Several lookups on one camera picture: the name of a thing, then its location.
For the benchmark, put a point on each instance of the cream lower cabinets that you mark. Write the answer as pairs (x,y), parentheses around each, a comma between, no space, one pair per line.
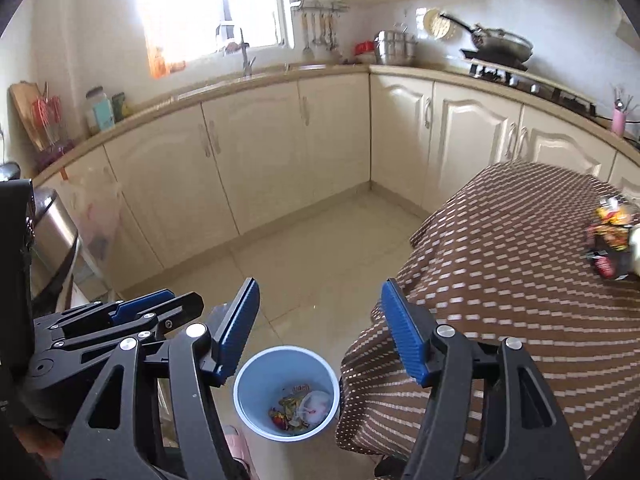
(265,150)

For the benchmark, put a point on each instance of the chrome sink faucet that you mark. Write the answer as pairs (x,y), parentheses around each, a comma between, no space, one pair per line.
(246,57)

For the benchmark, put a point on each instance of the blue plastic bin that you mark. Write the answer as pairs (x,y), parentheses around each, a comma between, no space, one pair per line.
(255,385)

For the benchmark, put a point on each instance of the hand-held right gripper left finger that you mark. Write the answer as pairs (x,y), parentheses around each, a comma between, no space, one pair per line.
(235,330)

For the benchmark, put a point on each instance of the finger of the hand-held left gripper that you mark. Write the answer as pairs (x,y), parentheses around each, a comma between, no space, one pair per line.
(180,310)
(142,305)

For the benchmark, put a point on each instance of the hanging kitchen utensils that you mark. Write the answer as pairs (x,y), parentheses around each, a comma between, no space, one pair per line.
(320,35)

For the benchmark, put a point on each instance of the kitchen window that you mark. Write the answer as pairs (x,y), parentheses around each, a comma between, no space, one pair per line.
(200,5)

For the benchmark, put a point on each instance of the stainless steamer pot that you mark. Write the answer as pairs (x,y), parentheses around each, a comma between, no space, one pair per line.
(396,47)

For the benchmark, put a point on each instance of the black gas stove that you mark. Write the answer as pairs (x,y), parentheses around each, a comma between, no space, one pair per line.
(530,85)

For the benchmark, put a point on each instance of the red bowl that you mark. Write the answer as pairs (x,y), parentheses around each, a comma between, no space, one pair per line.
(366,51)

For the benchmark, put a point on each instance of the stainless steel canister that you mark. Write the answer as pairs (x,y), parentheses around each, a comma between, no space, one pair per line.
(52,245)

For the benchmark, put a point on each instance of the wooden cutting board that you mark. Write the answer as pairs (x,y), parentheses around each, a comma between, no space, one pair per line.
(22,107)

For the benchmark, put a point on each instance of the pink utensil holder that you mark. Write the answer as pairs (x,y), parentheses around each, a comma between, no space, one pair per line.
(619,122)

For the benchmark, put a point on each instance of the cream wall colander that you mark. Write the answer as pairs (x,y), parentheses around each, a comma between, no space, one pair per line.
(435,25)

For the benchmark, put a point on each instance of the pink slipper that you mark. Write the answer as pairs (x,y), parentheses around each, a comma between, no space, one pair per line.
(237,445)

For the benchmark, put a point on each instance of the clear jar with blue label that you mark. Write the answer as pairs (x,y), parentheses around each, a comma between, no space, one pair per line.
(100,112)

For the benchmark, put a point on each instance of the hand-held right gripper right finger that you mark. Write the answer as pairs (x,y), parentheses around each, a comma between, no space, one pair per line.
(402,335)

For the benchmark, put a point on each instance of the brown polka dot tablecloth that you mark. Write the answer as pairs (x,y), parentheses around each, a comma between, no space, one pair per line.
(500,285)

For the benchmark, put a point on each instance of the white tissue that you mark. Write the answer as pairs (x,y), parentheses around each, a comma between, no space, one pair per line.
(317,405)

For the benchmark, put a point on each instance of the small green can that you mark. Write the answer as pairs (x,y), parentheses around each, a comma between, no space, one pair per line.
(118,107)

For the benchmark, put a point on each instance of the orange windowsill bottle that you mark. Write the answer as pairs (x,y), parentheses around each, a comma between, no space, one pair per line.
(156,64)

